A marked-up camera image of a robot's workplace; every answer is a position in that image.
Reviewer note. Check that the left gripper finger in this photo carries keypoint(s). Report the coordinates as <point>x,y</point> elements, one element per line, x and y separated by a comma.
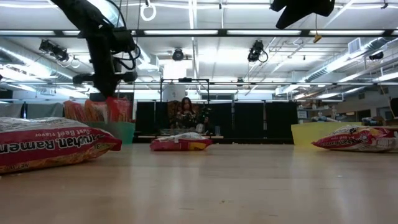
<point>109,89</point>
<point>95,91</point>

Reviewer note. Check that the orange ramen noodle pack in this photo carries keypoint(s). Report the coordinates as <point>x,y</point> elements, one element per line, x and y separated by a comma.
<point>94,111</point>
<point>74,111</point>
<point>119,109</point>

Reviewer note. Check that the red ramen noodle pack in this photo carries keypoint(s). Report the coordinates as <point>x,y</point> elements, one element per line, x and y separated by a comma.
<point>180,143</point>
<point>351,140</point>
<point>46,146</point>

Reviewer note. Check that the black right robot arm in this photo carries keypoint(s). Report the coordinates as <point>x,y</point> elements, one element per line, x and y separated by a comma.
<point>301,11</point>

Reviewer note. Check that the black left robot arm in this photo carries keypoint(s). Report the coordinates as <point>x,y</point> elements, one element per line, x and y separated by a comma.
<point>81,14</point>

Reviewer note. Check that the teal plastic bin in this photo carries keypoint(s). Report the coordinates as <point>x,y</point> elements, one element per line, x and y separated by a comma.
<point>121,132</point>

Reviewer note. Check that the white board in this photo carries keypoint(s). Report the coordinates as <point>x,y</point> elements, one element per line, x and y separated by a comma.
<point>174,92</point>

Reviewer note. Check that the person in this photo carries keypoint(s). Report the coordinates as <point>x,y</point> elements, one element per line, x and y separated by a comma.
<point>186,116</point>

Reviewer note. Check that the yellow plastic bin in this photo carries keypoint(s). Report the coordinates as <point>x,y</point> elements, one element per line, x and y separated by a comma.
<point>311,133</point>

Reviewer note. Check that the yellow hanging tag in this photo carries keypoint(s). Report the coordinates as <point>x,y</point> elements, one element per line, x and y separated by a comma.
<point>317,38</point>

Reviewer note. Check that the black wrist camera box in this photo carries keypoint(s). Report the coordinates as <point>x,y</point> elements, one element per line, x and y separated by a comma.
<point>123,40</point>

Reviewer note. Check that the black ceiling-mounted camera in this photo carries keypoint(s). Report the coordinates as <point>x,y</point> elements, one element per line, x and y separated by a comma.
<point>178,54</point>
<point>255,51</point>
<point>376,56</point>
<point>54,49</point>

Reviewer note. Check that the grey partition wall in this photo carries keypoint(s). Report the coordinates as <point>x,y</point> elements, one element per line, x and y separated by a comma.
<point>40,109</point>

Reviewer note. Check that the black overhead frame beam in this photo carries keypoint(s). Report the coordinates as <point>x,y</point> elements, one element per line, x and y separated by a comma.
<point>222,32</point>

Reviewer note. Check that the black partition wall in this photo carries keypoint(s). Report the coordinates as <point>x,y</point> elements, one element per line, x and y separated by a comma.
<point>248,119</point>

